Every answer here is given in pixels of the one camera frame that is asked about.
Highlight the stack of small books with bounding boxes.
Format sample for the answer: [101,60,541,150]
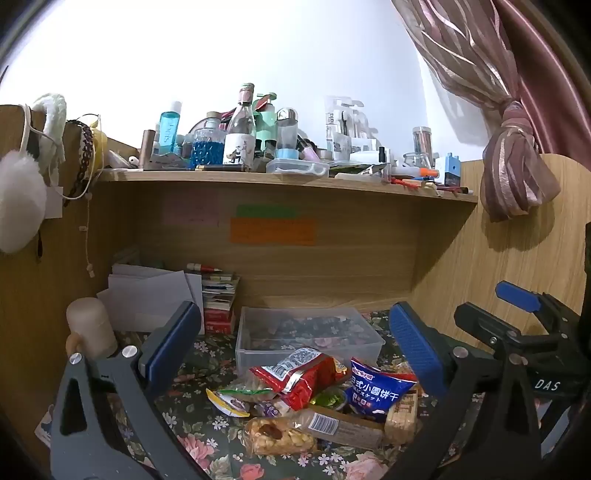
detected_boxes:
[202,272,241,336]

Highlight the stack of white papers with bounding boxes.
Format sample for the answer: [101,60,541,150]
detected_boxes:
[96,264,204,334]

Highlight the beige wafer packet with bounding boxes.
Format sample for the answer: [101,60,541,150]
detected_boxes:
[385,391,419,445]

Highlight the white packaged cosmetics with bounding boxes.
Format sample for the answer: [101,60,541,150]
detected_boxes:
[324,95,371,156]

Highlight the green sticky note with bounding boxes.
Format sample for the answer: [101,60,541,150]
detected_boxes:
[236,204,297,219]

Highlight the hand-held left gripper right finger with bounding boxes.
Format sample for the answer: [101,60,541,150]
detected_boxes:
[383,302,542,480]

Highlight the floral tablecloth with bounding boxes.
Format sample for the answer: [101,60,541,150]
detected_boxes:
[111,311,467,480]

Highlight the white fluffy pompom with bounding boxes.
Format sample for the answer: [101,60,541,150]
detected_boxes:
[0,150,48,254]

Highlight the long brown cake packet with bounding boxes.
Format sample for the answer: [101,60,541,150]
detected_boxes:
[295,407,387,451]

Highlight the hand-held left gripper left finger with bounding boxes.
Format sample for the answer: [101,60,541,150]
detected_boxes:
[48,301,206,480]

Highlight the clear plastic storage box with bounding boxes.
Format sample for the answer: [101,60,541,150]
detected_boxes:
[235,306,386,377]

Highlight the peanut brittle packet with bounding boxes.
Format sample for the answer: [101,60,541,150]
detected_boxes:
[244,415,318,457]

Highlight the dark braided headband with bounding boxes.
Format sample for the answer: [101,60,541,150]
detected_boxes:
[64,119,96,200]

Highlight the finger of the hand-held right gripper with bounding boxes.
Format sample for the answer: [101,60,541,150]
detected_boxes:
[454,302,522,355]
[495,281,581,334]

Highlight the glass jar with glitter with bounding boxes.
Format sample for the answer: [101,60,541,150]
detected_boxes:
[412,126,434,158]

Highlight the mint green bottle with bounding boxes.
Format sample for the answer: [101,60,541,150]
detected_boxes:
[253,95,279,156]

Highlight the flat clear lidded container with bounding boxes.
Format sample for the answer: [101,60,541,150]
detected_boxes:
[266,158,330,179]

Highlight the white paper tag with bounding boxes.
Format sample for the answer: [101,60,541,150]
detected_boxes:
[45,185,64,218]

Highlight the pink sticky note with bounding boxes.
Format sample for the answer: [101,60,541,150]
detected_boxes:
[162,203,221,227]

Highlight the red snack packet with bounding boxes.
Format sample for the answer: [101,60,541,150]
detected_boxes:
[250,347,350,412]

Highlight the wooden desk shelf unit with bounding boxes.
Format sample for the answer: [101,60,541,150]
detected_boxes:
[0,104,591,462]

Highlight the round blue liquid jar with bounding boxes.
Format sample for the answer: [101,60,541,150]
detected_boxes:
[190,117,226,168]

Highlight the clear bottle silver cap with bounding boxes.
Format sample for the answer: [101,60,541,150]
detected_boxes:
[275,107,299,161]

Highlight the blue pencil sharpener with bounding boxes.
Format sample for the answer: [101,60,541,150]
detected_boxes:
[434,152,463,186]

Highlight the orange sticky note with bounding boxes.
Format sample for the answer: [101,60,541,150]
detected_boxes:
[229,217,319,246]

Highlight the purple and yellow snack packet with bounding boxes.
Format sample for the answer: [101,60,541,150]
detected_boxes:
[205,387,280,419]

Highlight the white fuzzy headband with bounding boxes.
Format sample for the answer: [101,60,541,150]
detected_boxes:
[31,93,68,163]

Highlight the small green snack packet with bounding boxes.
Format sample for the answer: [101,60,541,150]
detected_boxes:
[321,388,348,412]

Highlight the tall blue liquid bottle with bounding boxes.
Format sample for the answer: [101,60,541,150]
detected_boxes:
[158,102,182,156]

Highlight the pink striped curtain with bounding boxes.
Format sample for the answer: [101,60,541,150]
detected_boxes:
[392,0,591,223]

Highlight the blue biscuit packet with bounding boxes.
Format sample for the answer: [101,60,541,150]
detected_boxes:
[345,357,419,424]

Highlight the clear glass bottle pink cap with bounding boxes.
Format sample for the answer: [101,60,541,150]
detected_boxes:
[222,83,257,166]

